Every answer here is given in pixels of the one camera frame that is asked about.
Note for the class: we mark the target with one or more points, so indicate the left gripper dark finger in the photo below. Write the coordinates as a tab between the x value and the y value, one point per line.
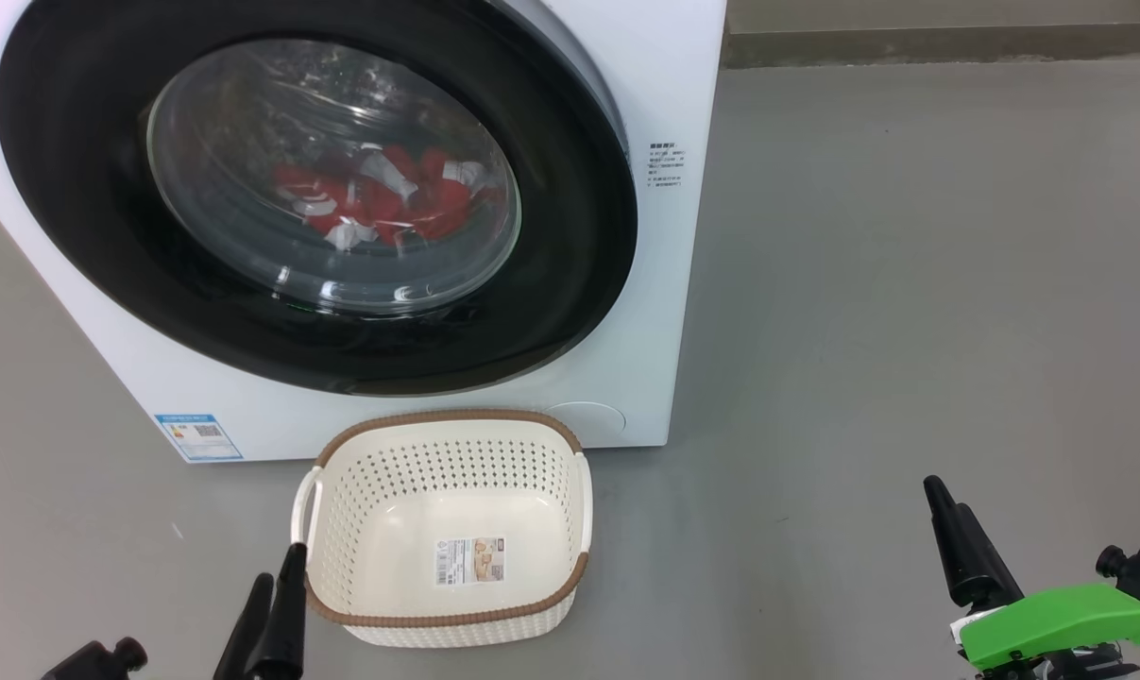
286	623
239	642

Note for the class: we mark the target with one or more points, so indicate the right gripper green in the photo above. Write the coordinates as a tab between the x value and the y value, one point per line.
1061	619

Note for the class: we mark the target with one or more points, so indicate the red and white garment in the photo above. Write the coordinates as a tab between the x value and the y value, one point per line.
437	203

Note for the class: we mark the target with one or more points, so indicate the washing machine door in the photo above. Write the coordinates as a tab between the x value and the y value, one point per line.
570	217

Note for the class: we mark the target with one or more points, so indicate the printed product label sticker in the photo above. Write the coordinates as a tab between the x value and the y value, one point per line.
470	561

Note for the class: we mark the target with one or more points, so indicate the cream perforated basket brown rim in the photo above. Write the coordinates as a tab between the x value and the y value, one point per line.
456	510

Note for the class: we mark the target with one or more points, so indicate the white front-load washing machine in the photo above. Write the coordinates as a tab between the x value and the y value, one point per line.
664	283

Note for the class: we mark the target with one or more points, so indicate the blue energy label sticker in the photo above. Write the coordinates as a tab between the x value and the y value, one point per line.
199	437

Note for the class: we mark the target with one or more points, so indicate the round white filter cover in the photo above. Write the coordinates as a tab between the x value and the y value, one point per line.
588	422

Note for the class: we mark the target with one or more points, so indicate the left black wrist camera box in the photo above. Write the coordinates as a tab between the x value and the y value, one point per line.
97	661

